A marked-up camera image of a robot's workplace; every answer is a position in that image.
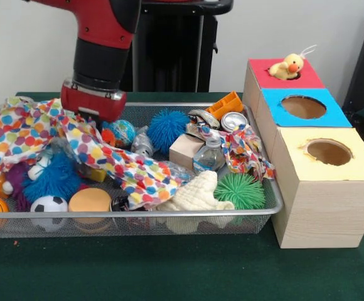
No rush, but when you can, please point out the colourful dotted cloth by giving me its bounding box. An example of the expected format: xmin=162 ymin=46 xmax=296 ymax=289
xmin=0 ymin=96 xmax=72 ymax=175
xmin=56 ymin=112 xmax=186 ymax=211
xmin=197 ymin=124 xmax=277 ymax=182

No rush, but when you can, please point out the blue spiky ball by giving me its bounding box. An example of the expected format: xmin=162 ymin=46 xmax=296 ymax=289
xmin=146 ymin=108 xmax=191 ymax=155
xmin=21 ymin=153 xmax=84 ymax=203

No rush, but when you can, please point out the orange foam cylinder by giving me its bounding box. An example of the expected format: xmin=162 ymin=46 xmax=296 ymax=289
xmin=68 ymin=187 xmax=112 ymax=213

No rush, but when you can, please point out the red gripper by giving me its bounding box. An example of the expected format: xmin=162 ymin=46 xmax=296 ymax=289
xmin=60 ymin=80 xmax=128 ymax=131

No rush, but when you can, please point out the cream knitted cloth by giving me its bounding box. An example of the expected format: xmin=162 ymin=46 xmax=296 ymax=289
xmin=155 ymin=171 xmax=235 ymax=211

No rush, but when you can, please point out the orange plastic building brick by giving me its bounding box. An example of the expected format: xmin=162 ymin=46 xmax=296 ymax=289
xmin=205 ymin=91 xmax=244 ymax=117

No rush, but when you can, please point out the yellow duck plush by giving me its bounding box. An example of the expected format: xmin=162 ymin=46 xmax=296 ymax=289
xmin=269 ymin=45 xmax=318 ymax=81

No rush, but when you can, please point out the wooden box with three holes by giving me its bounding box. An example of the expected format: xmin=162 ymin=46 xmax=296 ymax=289
xmin=242 ymin=58 xmax=364 ymax=249

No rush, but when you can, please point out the small soccer ball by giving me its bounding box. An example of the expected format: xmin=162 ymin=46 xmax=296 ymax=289
xmin=30 ymin=195 xmax=69 ymax=213

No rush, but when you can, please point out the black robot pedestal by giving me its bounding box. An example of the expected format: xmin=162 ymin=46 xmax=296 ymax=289
xmin=119 ymin=0 xmax=235 ymax=93

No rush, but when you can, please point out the shallow metal mesh bin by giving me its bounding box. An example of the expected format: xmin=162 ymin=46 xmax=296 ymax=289
xmin=0 ymin=102 xmax=285 ymax=238

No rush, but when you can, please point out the green spiky ball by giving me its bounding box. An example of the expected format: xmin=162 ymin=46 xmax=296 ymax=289
xmin=213 ymin=173 xmax=266 ymax=210

